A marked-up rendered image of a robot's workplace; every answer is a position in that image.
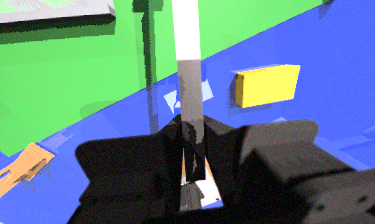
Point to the green flat mat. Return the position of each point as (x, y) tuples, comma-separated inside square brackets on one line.
[(53, 75)]

